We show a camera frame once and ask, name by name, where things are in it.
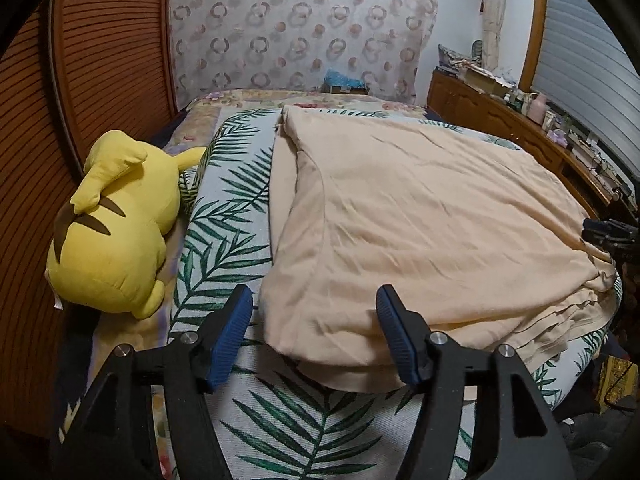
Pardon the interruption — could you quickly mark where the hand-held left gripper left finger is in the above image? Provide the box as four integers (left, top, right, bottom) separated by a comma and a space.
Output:
55, 284, 254, 480

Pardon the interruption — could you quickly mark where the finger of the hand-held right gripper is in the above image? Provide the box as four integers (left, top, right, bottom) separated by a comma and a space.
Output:
581, 217, 640, 262

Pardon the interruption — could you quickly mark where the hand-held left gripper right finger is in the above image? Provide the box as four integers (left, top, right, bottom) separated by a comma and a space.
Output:
376, 284, 576, 480

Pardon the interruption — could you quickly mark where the peach printed t-shirt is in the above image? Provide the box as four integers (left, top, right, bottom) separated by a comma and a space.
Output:
260, 105, 618, 393

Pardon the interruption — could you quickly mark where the leaf print blanket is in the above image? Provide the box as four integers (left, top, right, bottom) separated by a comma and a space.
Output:
167, 107, 611, 480

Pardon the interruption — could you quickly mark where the yellow patterned cloth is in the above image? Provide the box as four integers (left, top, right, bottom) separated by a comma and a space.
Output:
597, 355, 638, 411

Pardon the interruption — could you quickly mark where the pink bottle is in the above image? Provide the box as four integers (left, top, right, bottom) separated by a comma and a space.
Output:
527, 92, 548, 126

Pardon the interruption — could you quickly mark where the yellow plush toy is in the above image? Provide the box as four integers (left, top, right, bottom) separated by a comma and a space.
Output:
45, 130, 208, 318

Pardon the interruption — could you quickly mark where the wooden cabinet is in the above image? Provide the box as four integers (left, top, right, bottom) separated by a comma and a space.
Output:
427, 70, 616, 221

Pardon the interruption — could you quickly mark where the grey window blind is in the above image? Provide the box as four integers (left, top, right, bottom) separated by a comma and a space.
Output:
530, 0, 640, 161

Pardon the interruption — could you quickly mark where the cardboard box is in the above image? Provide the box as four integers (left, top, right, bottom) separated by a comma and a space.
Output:
462, 65, 506, 96

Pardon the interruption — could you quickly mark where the floral bed sheet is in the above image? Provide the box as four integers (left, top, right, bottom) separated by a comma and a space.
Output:
57, 87, 441, 480

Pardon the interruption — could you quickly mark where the cream lace curtain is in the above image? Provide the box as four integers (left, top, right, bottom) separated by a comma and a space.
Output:
480, 0, 506, 71

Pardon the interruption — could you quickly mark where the blue plastic bag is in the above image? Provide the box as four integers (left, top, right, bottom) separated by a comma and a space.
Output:
322, 67, 371, 95

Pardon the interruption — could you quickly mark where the ring patterned wall cloth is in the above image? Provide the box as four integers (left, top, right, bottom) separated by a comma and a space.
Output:
167, 0, 438, 106

